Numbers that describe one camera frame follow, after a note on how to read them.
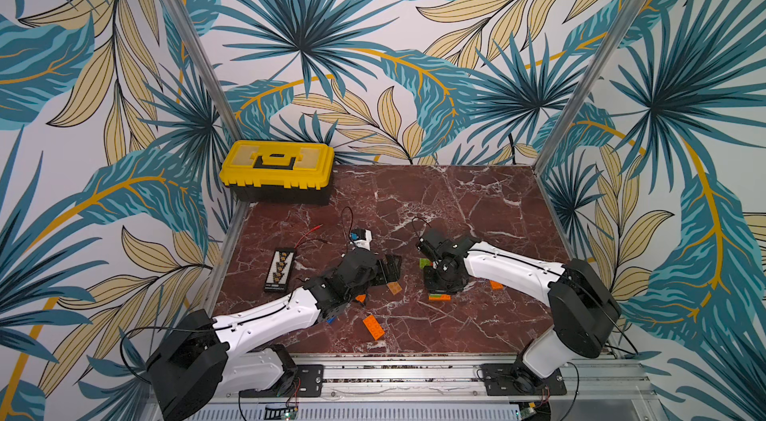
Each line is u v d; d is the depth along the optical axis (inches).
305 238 39.1
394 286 34.6
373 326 32.2
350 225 40.9
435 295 34.4
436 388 28.8
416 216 41.9
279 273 35.4
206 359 15.7
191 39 32.1
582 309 17.5
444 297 34.6
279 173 37.4
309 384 28.8
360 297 26.1
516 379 26.3
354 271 23.9
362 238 28.4
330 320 23.1
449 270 24.7
